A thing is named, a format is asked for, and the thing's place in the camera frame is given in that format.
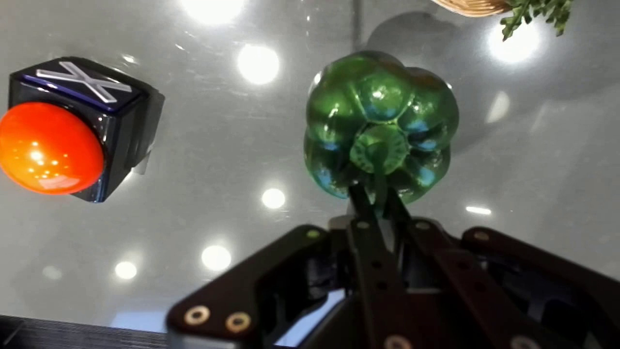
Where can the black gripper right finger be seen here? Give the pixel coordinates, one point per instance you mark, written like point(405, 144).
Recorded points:
point(465, 305)

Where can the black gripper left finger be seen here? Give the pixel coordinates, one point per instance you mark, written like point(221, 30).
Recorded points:
point(379, 290)

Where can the green bell pepper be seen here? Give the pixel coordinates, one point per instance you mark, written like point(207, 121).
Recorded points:
point(378, 123)

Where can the woven wicker basket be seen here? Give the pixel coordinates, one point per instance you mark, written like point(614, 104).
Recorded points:
point(474, 9)

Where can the orange carrot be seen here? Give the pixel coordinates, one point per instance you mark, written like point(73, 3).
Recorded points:
point(521, 12)

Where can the black box orange button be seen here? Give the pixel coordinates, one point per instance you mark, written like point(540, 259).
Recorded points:
point(75, 127)

